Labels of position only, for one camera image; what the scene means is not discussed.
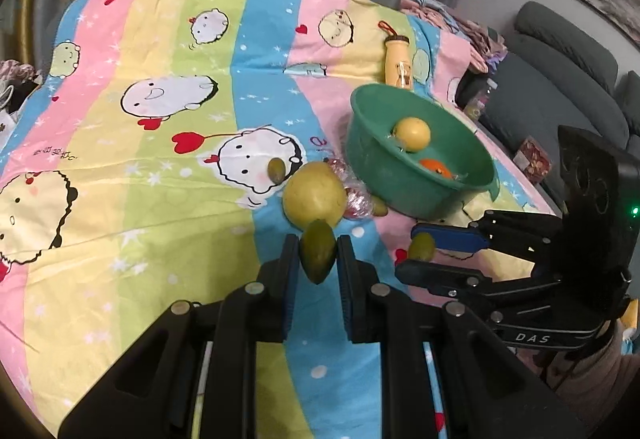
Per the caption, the pile of pink clothes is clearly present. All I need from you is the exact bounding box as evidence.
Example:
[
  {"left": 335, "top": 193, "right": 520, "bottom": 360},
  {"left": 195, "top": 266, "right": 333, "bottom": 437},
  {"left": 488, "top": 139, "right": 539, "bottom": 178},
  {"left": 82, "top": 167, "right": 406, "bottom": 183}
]
[{"left": 400, "top": 0, "right": 508, "bottom": 72}]

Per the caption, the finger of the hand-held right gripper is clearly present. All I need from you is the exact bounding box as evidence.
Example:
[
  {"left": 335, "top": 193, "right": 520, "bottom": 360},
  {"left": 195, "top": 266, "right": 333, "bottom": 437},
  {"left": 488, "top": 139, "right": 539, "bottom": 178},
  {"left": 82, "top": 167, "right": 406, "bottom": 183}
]
[
  {"left": 411, "top": 209, "right": 563, "bottom": 270},
  {"left": 395, "top": 259, "right": 533, "bottom": 322}
]

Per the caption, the red candy ball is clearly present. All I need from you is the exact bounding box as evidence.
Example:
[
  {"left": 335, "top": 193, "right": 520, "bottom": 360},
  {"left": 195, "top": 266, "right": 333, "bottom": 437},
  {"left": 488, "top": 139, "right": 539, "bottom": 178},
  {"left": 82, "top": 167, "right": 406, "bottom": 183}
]
[{"left": 345, "top": 184, "right": 376, "bottom": 220}]

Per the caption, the grey sofa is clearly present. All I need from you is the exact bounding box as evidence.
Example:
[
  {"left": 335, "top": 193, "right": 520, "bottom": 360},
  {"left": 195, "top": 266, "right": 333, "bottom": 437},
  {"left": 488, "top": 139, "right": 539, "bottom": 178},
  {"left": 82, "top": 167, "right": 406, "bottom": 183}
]
[{"left": 480, "top": 2, "right": 640, "bottom": 230}]

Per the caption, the yellow-green pear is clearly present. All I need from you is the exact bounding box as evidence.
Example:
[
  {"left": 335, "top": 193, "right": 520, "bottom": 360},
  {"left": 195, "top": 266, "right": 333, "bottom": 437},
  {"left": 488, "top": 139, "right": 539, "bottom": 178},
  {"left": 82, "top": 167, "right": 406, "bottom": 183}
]
[{"left": 282, "top": 162, "right": 348, "bottom": 230}]

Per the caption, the striped cartoon printed blanket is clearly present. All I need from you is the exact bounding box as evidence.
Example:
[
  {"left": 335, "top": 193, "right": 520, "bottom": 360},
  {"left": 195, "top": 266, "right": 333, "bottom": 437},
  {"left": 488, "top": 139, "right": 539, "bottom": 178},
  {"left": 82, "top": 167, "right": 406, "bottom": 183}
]
[{"left": 0, "top": 0, "right": 566, "bottom": 439}]

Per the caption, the yellow bottle with brown cap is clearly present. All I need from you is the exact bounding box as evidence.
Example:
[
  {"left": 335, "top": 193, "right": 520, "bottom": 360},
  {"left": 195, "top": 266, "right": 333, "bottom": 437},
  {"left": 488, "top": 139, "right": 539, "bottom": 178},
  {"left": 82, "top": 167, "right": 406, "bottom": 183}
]
[{"left": 377, "top": 20, "right": 413, "bottom": 91}]

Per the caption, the orange tangerine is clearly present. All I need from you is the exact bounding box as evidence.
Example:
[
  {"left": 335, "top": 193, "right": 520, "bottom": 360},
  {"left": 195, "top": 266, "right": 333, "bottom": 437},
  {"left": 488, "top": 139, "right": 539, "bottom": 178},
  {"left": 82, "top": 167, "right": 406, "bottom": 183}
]
[{"left": 419, "top": 158, "right": 453, "bottom": 179}]

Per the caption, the person's right forearm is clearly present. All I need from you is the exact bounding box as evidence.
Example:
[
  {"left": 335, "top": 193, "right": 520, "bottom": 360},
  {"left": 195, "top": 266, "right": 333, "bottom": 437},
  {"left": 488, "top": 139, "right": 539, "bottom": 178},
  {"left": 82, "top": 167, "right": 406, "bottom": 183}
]
[{"left": 542, "top": 304, "right": 640, "bottom": 415}]

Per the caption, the yellow orange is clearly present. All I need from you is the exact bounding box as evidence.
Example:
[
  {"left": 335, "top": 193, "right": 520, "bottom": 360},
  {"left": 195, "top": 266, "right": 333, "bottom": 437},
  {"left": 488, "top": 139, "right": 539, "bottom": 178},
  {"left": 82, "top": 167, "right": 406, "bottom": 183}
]
[{"left": 392, "top": 116, "right": 432, "bottom": 152}]

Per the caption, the dark box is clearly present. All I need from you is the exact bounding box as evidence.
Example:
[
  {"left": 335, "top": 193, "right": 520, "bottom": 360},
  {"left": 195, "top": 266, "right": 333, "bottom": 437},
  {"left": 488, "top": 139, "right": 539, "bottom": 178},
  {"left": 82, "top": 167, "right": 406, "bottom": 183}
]
[{"left": 457, "top": 74, "right": 501, "bottom": 120}]

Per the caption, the pile of bags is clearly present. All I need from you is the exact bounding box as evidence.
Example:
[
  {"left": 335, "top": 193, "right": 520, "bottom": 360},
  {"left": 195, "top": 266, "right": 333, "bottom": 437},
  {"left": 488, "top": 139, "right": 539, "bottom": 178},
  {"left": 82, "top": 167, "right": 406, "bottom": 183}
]
[{"left": 0, "top": 59, "right": 46, "bottom": 130}]

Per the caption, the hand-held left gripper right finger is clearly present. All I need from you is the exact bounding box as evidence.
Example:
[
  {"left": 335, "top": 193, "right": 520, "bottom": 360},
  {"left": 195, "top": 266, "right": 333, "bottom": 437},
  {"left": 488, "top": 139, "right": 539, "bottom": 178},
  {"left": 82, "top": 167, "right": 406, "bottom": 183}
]
[{"left": 336, "top": 234, "right": 588, "bottom": 439}]

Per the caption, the red patterned box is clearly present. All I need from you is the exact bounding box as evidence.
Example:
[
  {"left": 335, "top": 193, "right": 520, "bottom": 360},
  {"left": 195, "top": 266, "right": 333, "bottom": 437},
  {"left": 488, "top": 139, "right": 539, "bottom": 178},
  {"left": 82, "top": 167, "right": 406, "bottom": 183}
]
[{"left": 512, "top": 135, "right": 551, "bottom": 185}]

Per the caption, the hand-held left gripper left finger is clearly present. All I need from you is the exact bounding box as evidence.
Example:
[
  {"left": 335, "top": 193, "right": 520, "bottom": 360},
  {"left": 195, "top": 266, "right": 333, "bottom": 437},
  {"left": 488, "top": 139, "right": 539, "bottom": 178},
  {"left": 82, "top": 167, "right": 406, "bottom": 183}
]
[{"left": 57, "top": 234, "right": 301, "bottom": 439}]

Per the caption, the green plastic basin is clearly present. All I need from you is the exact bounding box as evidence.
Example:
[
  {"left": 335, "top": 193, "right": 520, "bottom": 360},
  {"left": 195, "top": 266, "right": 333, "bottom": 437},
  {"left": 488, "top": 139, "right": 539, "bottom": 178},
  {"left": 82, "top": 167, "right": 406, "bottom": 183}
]
[{"left": 348, "top": 83, "right": 501, "bottom": 220}]

